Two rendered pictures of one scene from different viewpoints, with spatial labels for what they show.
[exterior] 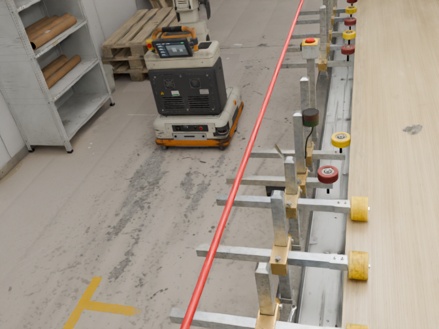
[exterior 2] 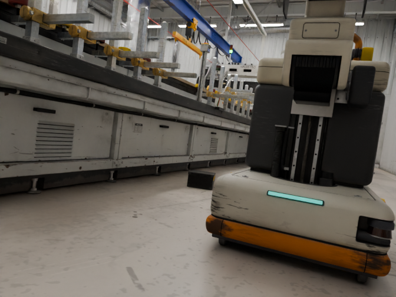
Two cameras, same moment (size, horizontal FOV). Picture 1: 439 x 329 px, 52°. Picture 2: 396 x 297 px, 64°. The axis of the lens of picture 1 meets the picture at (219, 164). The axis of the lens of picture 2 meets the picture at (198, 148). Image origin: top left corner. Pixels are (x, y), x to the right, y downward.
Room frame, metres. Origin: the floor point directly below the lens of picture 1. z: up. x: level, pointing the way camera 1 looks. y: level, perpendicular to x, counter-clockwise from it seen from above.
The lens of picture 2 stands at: (4.85, -0.32, 0.43)
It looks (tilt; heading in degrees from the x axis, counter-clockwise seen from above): 3 degrees down; 183
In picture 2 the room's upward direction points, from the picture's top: 7 degrees clockwise
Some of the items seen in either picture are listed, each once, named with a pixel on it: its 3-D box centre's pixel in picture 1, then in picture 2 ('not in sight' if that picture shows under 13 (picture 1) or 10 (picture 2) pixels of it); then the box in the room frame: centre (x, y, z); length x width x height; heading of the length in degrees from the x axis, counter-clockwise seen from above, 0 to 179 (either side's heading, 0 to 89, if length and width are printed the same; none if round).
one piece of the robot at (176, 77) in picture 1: (187, 73); (313, 112); (3.35, 0.12, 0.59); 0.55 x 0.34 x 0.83; 71
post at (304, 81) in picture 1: (306, 126); (211, 82); (1.70, -0.41, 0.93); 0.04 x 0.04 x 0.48; 70
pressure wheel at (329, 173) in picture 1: (328, 181); not in sight; (1.39, -0.41, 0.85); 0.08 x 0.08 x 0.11
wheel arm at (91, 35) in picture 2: (323, 20); (93, 36); (3.32, -0.96, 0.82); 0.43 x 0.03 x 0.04; 70
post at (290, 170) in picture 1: (293, 211); (227, 95); (1.23, -0.23, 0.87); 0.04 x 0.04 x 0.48; 70
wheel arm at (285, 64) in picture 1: (315, 64); (167, 74); (2.62, -0.70, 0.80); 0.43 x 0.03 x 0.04; 70
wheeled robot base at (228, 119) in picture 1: (200, 115); (298, 207); (3.44, 0.09, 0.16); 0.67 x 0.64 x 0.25; 161
